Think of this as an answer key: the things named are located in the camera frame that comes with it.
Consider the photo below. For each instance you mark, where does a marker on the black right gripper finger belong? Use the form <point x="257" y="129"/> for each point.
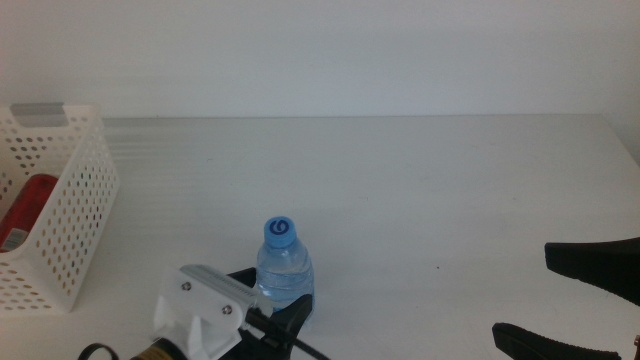
<point x="540" y="347"/>
<point x="600" y="265"/>

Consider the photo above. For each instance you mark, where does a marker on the red soda can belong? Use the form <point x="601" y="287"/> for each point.
<point x="27" y="205"/>

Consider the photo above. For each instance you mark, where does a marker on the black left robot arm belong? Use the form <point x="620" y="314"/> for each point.
<point x="160" y="354"/>

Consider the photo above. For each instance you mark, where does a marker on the clear water bottle blue cap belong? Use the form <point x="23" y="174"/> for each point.
<point x="285" y="270"/>

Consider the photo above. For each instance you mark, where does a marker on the white perforated plastic basket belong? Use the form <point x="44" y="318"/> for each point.
<point x="80" y="215"/>

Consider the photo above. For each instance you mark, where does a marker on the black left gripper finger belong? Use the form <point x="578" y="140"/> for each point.
<point x="300" y="310"/>
<point x="247" y="275"/>

